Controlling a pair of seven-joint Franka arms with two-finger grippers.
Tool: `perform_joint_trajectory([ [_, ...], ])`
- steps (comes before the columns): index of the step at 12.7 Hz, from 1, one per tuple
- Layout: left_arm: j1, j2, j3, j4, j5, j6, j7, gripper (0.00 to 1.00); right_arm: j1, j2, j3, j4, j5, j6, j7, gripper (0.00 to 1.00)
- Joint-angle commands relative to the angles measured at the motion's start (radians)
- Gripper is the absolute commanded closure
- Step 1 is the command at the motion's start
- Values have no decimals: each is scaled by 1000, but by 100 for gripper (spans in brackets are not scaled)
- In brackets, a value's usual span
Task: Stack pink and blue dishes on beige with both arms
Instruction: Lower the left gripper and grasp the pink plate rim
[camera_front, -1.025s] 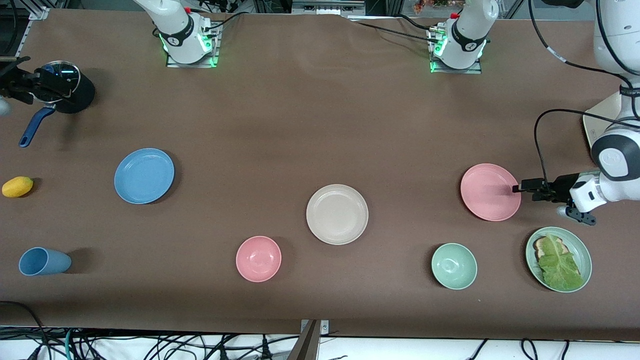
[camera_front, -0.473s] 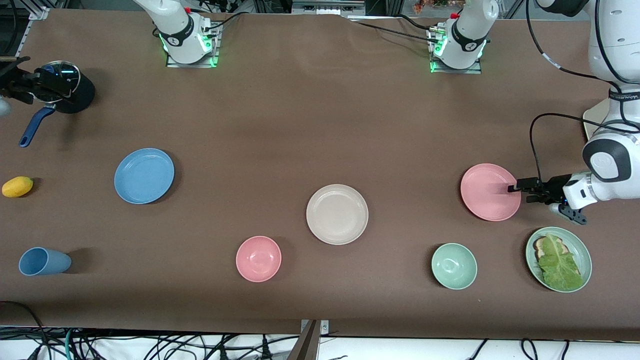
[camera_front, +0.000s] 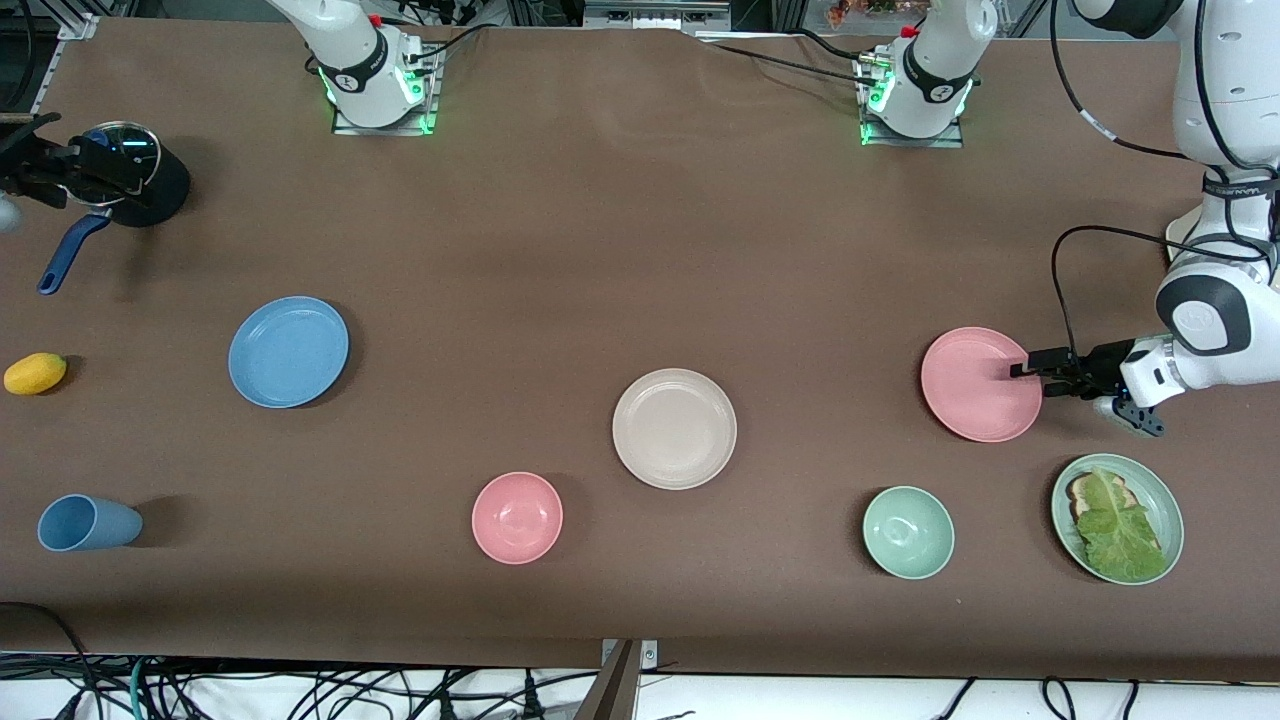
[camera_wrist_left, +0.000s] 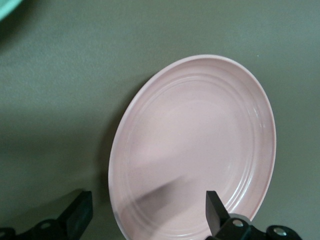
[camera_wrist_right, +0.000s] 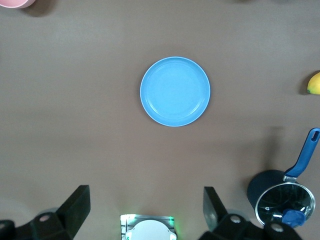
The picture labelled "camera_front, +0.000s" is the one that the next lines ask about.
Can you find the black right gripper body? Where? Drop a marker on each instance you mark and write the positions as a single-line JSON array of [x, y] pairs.
[[22, 176]]

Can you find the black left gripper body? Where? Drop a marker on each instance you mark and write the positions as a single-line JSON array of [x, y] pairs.
[[1103, 365]]

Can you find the pink plate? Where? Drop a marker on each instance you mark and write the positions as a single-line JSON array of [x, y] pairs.
[[970, 390]]

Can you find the blue plate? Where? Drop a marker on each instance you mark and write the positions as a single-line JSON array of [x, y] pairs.
[[288, 352]]

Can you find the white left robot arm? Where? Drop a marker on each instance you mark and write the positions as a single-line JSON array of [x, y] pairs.
[[1215, 320]]

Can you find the glass lid with blue knob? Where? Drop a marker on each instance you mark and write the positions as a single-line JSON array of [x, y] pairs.
[[125, 131]]

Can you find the toasted bread slice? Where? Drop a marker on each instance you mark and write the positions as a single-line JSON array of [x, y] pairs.
[[1079, 490]]

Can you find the green plate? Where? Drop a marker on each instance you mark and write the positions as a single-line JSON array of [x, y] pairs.
[[1168, 510]]

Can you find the green lettuce leaf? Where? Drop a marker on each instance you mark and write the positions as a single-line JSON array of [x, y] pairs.
[[1120, 540]]

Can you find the yellow lemon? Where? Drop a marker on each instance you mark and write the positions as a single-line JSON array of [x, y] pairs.
[[35, 374]]

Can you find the green bowl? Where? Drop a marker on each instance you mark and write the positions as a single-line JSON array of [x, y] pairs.
[[908, 532]]

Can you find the blue cup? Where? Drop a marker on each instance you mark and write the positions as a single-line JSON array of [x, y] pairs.
[[90, 523]]

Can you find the beige plate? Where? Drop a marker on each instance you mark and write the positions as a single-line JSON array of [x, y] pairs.
[[674, 429]]

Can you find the brown table cover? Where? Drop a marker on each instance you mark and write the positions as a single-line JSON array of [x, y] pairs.
[[600, 250]]

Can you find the pink bowl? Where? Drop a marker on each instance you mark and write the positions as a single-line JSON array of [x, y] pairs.
[[517, 518]]

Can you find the aluminium frame profile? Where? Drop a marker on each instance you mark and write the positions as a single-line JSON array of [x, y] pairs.
[[1245, 30], [78, 22]]

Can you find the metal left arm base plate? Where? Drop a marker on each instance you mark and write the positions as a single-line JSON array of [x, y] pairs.
[[905, 142]]

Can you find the metal table bracket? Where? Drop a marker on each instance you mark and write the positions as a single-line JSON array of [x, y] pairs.
[[648, 655]]

